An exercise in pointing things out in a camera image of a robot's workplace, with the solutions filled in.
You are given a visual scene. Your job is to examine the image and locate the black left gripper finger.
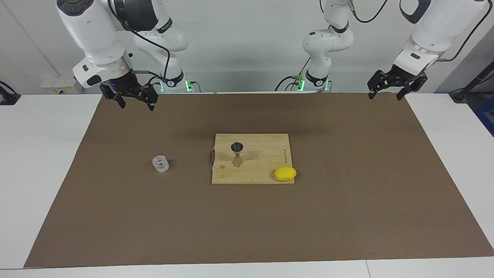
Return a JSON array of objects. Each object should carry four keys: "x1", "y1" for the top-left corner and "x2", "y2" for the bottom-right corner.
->
[
  {"x1": 396, "y1": 73, "x2": 428, "y2": 102},
  {"x1": 367, "y1": 69, "x2": 396, "y2": 100}
]

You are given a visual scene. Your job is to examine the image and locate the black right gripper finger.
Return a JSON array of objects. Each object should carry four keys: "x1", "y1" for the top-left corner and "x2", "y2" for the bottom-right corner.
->
[
  {"x1": 136, "y1": 85, "x2": 159, "y2": 112},
  {"x1": 100, "y1": 85, "x2": 126, "y2": 109}
]

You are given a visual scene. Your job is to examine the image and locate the small clear glass cup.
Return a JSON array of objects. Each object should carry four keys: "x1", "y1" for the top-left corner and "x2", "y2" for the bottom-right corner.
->
[{"x1": 152, "y1": 155, "x2": 169, "y2": 173}]

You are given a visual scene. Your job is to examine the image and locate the steel double jigger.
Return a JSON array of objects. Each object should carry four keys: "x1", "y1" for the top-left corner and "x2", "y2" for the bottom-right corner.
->
[{"x1": 231, "y1": 142, "x2": 244, "y2": 168}]

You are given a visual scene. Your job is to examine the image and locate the black stand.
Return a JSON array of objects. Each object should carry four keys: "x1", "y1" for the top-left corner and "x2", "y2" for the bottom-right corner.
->
[{"x1": 450, "y1": 62, "x2": 494, "y2": 104}]

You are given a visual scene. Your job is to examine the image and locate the black table clamp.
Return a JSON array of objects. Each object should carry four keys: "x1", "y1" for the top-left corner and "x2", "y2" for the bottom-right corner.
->
[{"x1": 0, "y1": 80, "x2": 20, "y2": 105}]

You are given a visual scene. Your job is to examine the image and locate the bamboo cutting board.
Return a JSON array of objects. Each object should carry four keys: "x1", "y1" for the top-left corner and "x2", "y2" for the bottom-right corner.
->
[{"x1": 208, "y1": 134, "x2": 295, "y2": 185}]

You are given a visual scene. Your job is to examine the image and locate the yellow lemon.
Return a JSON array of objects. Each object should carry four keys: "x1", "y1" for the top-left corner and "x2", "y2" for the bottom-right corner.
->
[{"x1": 274, "y1": 166, "x2": 297, "y2": 182}]

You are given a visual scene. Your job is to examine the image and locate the brown table mat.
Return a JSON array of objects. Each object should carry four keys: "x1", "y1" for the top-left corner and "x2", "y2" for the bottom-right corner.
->
[{"x1": 24, "y1": 93, "x2": 494, "y2": 268}]

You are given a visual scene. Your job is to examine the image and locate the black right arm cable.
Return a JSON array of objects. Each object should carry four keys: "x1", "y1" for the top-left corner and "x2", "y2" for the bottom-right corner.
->
[{"x1": 108, "y1": 0, "x2": 171, "y2": 93}]

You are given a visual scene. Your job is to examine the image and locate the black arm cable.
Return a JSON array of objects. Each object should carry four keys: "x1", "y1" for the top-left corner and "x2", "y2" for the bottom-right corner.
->
[
  {"x1": 108, "y1": 0, "x2": 171, "y2": 93},
  {"x1": 349, "y1": 0, "x2": 491, "y2": 62}
]

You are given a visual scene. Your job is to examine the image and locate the white wall socket box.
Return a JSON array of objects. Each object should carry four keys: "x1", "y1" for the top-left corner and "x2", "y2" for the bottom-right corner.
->
[{"x1": 41, "y1": 76, "x2": 77, "y2": 95}]

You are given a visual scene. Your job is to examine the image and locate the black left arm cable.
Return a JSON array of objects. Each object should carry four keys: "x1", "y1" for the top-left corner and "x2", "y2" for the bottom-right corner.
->
[{"x1": 349, "y1": 0, "x2": 491, "y2": 62}]

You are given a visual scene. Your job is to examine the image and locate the black base cable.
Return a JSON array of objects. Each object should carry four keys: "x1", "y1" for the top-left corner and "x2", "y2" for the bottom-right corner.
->
[{"x1": 275, "y1": 57, "x2": 311, "y2": 92}]

